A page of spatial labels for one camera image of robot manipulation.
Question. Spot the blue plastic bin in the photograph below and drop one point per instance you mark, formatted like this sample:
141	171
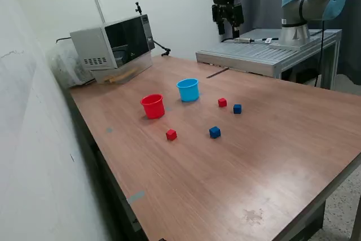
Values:
188	92

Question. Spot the small blue cube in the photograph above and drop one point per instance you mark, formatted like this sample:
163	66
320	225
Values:
215	132
237	109

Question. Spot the black tape strip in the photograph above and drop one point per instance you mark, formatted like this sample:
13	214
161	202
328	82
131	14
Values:
217	73

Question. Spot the silver microwave oven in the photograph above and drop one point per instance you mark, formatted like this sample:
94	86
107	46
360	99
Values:
93	46

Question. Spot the aluminium robot base table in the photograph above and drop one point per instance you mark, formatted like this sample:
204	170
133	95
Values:
245	54

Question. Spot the small black camera mount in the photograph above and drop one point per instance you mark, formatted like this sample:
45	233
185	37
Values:
138	8

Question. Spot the small red cube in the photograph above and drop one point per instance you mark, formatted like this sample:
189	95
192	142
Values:
222	102
171	135

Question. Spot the clear plastic bag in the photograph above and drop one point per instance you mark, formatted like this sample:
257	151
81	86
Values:
65	66

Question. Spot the wooden sticks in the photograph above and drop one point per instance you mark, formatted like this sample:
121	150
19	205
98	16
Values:
118	77

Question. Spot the red plastic bin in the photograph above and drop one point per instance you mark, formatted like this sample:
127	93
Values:
153	109

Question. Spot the thin white rod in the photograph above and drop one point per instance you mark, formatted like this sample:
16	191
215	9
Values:
100	11

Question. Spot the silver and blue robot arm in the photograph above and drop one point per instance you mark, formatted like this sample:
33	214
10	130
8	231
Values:
310	4

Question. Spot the grey tape strip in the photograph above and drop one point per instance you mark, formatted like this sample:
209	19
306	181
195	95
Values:
136	197

